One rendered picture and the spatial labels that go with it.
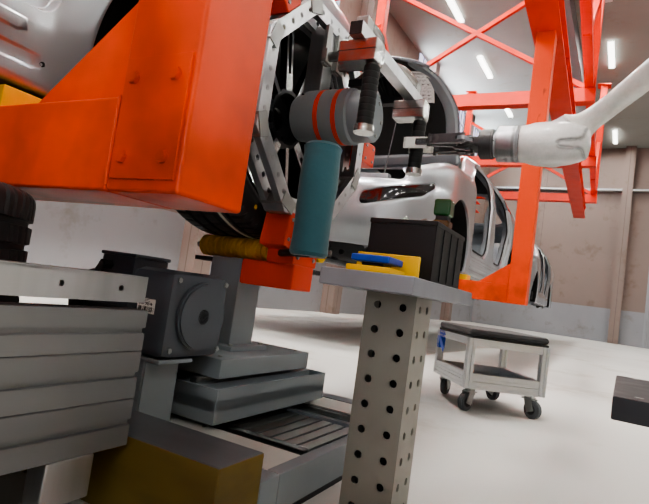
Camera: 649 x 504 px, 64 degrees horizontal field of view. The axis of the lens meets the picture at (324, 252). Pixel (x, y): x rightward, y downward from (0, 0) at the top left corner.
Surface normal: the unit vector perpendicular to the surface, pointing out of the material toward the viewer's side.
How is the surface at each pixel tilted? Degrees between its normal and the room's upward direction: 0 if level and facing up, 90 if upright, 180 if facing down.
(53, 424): 90
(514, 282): 90
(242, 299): 90
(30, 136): 90
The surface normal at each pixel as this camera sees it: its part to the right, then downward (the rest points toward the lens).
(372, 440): -0.46, -0.13
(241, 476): 0.88, 0.09
